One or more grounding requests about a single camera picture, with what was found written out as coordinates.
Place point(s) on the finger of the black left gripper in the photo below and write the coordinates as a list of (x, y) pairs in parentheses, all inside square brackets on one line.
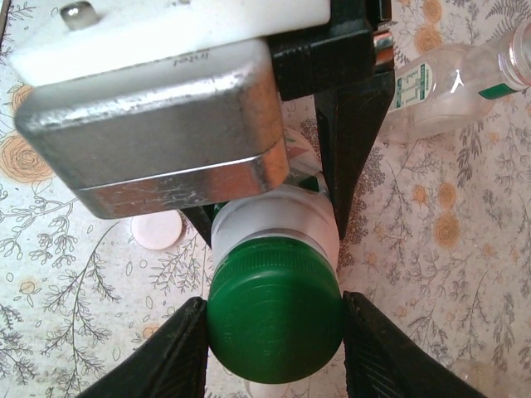
[(201, 224), (344, 157)]

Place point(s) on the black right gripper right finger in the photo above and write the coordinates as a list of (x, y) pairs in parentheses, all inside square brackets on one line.
[(381, 356)]

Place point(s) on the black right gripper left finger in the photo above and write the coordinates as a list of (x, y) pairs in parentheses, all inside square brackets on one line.
[(174, 352)]

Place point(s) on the white plastic bottle cap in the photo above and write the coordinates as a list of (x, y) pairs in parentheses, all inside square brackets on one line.
[(157, 232)]

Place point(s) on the white bottle red letter label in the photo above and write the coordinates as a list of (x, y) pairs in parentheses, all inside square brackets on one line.
[(274, 215)]

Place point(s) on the green plastic bottle cap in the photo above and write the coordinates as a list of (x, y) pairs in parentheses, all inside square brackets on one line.
[(274, 315)]

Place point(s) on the small clear bottle green label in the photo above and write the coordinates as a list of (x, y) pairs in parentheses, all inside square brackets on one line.
[(452, 91)]

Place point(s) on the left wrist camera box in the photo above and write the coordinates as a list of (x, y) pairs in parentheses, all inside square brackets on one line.
[(157, 124)]

